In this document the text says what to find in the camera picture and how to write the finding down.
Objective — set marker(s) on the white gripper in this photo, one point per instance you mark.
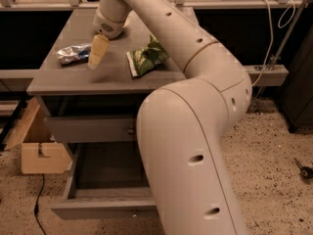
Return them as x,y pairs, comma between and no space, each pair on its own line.
109,26

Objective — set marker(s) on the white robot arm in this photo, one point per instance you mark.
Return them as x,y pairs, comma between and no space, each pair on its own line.
180,125

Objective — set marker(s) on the closed grey upper drawer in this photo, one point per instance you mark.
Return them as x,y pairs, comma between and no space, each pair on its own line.
91,129

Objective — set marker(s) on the open grey lower drawer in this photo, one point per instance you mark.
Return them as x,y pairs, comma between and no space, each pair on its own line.
106,180

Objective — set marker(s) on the green chip bag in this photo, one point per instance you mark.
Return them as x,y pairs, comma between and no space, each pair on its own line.
145,59

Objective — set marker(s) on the grey wooden cabinet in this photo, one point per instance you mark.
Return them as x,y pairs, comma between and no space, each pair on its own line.
108,91

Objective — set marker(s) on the cardboard box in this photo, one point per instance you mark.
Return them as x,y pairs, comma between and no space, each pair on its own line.
39,152

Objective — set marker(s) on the black caster wheel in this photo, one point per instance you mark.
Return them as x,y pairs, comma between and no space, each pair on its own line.
306,172

